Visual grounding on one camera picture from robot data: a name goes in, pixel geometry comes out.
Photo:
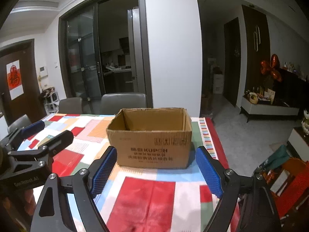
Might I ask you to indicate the white carton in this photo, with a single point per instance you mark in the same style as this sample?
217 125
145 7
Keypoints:
218 84

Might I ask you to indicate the person's left hand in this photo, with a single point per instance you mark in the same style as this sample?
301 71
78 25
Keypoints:
28 199

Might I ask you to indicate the yellow basket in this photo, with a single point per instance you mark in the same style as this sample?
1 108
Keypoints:
253 99

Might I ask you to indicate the dark framed glass sliding door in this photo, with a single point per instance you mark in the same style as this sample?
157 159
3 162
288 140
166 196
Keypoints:
79 65

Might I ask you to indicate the red plastic basket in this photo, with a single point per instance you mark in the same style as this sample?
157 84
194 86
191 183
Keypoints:
297 186

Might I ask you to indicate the colourful patchwork tablecloth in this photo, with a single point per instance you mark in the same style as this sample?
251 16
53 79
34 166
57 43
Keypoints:
144 198

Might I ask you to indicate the brown cardboard box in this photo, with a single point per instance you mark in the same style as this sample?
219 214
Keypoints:
149 149

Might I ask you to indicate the white low cabinet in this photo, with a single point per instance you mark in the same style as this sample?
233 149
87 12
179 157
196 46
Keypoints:
265 111

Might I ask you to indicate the white side table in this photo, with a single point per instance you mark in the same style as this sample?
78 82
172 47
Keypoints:
299 140

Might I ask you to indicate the orange foil balloon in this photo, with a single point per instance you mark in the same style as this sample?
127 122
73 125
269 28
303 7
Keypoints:
274 61

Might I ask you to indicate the green bag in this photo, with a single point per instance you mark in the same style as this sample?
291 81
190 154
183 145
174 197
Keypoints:
277 154

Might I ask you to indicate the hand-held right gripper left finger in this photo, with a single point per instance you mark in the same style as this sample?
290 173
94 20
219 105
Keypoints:
103 171

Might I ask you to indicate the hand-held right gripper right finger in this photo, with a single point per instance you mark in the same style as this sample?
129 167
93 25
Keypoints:
208 171

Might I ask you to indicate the red and white door poster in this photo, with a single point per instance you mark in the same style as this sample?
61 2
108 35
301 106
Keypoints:
14 79

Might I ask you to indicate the white wall intercom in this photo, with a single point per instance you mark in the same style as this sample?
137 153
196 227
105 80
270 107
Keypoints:
43 71

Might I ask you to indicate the grey refrigerator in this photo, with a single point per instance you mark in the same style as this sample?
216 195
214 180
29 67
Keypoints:
135 53

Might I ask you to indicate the brown wooden door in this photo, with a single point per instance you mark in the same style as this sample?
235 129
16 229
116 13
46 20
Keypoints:
30 94

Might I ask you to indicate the dark hallway door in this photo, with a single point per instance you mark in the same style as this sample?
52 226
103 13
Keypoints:
231 65

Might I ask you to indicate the white shoe rack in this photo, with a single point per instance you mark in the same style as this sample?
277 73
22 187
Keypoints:
52 101

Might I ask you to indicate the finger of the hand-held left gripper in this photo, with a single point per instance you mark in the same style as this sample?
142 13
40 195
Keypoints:
61 139
33 127

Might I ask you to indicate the wide grey dining chair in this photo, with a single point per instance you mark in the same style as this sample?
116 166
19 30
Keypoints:
124 104

